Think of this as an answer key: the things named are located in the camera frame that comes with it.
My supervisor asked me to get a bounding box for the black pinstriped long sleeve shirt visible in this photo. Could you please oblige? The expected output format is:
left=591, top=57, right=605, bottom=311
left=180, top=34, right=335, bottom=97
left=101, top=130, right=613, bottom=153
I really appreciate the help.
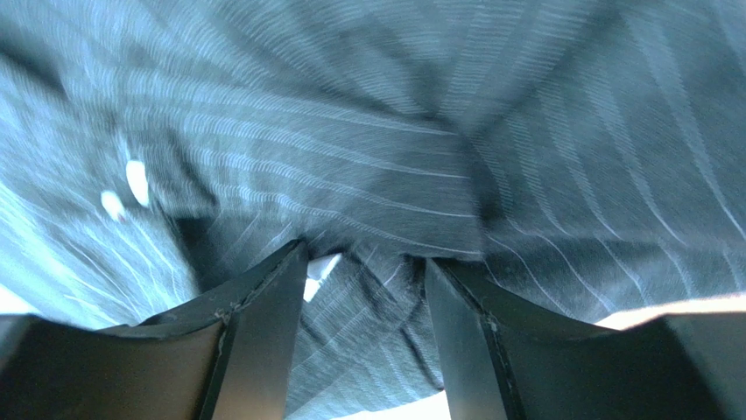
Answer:
left=1, top=1, right=745, bottom=419

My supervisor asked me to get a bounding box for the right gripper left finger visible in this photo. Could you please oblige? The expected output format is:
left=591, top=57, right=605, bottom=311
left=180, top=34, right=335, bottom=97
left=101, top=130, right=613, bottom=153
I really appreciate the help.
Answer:
left=1, top=241, right=307, bottom=419

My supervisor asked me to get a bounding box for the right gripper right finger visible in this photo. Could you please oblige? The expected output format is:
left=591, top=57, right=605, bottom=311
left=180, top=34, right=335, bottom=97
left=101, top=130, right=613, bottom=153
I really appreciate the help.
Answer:
left=425, top=259, right=745, bottom=419

